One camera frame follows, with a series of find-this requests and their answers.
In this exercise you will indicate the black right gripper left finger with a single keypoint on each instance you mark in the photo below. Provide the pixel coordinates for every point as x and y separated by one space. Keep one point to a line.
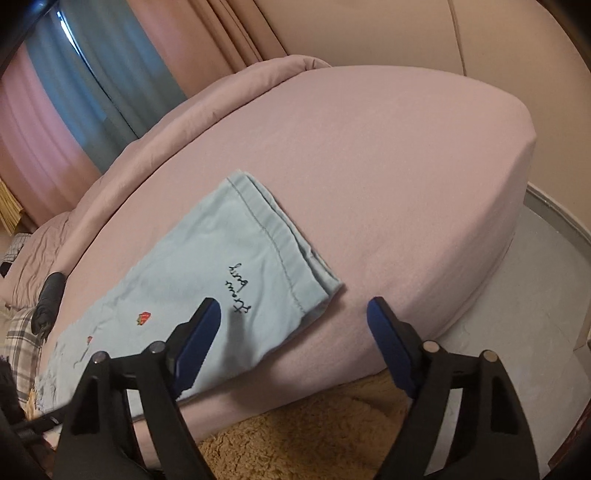
123 421

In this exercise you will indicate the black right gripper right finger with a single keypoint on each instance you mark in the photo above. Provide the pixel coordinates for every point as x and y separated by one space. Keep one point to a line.
492 438

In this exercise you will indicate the light blue denim pants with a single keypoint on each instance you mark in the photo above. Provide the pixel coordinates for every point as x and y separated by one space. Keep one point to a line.
237 247

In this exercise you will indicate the plaid pillow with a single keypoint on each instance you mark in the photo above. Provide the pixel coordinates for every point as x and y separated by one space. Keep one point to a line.
21 341

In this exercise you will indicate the brown fluffy rug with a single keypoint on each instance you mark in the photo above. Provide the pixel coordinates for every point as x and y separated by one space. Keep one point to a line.
342 433

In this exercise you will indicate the folded dark grey pants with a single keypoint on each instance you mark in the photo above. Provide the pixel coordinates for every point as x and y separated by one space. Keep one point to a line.
47 309

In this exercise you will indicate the pink folded duvet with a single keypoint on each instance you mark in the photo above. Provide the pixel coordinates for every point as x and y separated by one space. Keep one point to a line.
60 243

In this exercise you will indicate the pink bed sheet mattress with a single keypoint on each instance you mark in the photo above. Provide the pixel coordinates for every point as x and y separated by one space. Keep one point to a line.
407 182

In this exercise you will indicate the pink and blue curtain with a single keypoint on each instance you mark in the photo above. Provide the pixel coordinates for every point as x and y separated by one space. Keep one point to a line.
80 80

